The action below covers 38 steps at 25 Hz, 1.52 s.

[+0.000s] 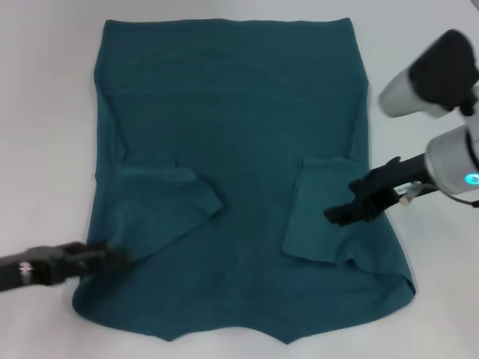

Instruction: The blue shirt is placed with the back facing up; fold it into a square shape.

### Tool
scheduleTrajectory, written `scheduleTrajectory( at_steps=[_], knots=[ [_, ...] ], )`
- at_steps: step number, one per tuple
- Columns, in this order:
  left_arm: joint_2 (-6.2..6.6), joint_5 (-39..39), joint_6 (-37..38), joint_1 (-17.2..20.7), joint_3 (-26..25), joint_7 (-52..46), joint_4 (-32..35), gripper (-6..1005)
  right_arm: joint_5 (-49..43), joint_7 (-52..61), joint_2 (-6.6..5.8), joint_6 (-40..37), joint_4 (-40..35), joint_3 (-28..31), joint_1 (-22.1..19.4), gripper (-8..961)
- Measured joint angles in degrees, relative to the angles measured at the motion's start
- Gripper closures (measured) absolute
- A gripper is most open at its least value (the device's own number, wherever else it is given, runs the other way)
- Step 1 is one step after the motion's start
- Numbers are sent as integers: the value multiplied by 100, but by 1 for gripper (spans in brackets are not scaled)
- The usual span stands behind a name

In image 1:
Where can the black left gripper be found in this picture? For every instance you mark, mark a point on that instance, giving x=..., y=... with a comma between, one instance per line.
x=45, y=265

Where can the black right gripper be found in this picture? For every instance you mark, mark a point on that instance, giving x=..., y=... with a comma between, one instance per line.
x=381, y=183

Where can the teal blue shirt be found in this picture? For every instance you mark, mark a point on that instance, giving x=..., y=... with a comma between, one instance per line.
x=224, y=131

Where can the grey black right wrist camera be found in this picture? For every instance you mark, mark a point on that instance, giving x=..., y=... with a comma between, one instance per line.
x=438, y=71

